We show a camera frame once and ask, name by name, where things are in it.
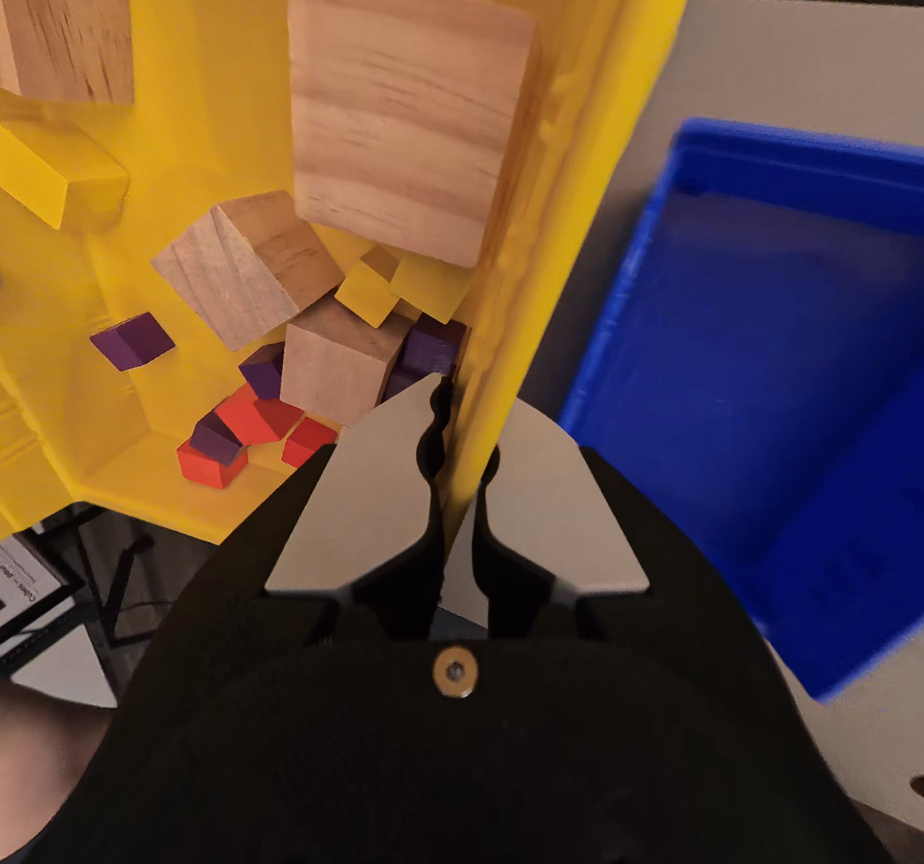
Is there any black framed paper sign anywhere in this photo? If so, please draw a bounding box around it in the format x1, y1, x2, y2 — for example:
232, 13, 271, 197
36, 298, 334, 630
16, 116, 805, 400
0, 528, 89, 679

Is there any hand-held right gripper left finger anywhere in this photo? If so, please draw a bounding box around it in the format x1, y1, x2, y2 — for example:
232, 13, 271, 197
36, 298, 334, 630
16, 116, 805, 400
264, 372, 453, 640

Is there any yellow plastic box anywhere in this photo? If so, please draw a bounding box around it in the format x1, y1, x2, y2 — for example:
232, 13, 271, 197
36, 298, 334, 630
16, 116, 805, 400
0, 0, 716, 546

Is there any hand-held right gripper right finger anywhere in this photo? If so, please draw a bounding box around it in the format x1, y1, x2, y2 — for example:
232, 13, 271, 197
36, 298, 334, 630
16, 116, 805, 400
469, 398, 651, 640

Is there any black metal stand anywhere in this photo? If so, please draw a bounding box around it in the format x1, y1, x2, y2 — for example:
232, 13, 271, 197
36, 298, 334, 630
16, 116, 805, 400
29, 504, 190, 670

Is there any blue plastic box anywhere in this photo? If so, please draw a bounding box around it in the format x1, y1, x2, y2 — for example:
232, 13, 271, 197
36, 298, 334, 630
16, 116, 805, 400
559, 116, 924, 703

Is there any person's leg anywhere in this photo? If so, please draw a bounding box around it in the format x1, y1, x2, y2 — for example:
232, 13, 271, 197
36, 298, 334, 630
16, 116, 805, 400
0, 683, 116, 864

